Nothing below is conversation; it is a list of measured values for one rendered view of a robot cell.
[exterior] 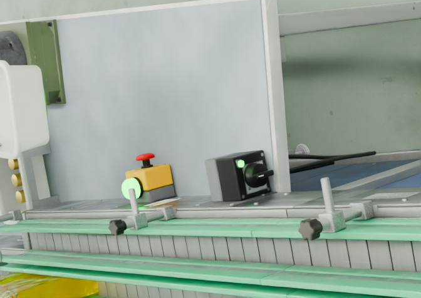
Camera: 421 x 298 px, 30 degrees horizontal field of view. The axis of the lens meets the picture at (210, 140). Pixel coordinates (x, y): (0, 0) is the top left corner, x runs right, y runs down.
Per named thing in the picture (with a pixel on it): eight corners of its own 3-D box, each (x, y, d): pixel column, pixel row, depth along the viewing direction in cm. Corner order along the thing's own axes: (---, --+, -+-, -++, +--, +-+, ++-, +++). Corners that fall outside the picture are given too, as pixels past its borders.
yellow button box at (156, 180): (158, 196, 171) (130, 204, 166) (151, 162, 170) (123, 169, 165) (177, 195, 165) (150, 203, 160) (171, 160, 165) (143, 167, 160)
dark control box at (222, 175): (244, 193, 150) (211, 202, 144) (236, 151, 149) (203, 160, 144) (274, 191, 143) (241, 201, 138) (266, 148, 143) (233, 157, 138)
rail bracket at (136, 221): (166, 218, 148) (107, 235, 140) (158, 179, 148) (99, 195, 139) (178, 218, 145) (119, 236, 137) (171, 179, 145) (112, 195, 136)
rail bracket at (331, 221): (358, 217, 114) (296, 240, 105) (349, 167, 113) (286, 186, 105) (380, 216, 111) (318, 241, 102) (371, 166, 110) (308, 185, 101)
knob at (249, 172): (264, 184, 142) (277, 184, 140) (246, 190, 139) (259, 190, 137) (259, 160, 142) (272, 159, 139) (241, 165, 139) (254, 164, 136)
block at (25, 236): (47, 242, 198) (22, 250, 194) (40, 206, 198) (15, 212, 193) (54, 243, 195) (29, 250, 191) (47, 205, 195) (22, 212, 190)
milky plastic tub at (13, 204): (30, 216, 216) (1, 224, 210) (14, 136, 215) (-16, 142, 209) (62, 216, 203) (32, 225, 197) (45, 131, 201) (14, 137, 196)
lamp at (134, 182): (132, 198, 165) (121, 201, 163) (128, 177, 165) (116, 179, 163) (145, 198, 161) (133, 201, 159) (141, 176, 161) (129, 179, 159)
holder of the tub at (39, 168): (36, 235, 216) (10, 242, 211) (16, 137, 215) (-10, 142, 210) (67, 236, 203) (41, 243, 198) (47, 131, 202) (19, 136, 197)
